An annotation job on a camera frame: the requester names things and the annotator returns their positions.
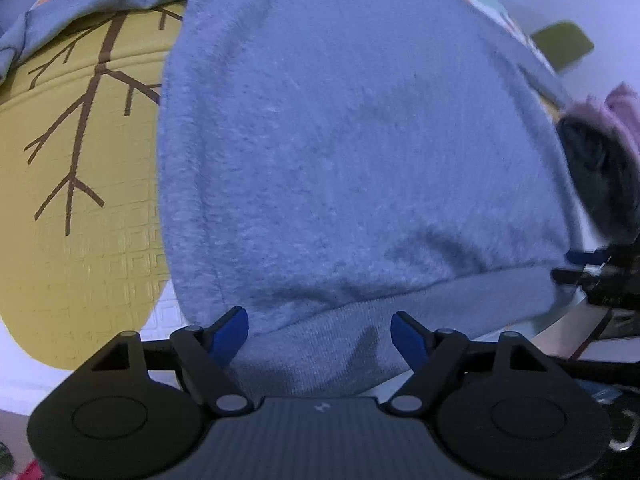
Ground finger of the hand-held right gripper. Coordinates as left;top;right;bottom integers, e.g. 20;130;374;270
565;248;609;266
550;266;607;286

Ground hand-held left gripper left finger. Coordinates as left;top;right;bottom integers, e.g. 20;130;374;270
90;306;252;417

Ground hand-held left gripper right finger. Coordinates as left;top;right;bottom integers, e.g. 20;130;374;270
388;310;552;417

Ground grey sweater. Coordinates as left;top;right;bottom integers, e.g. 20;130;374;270
0;0;587;400

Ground dark denim jeans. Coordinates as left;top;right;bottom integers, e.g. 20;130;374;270
556;114;640;242

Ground pink striped cloth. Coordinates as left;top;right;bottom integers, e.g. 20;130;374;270
569;81;640;153

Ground printed animal play mat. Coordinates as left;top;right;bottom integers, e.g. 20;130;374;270
0;0;640;417

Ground green chair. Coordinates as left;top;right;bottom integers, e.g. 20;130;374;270
529;20;597;74

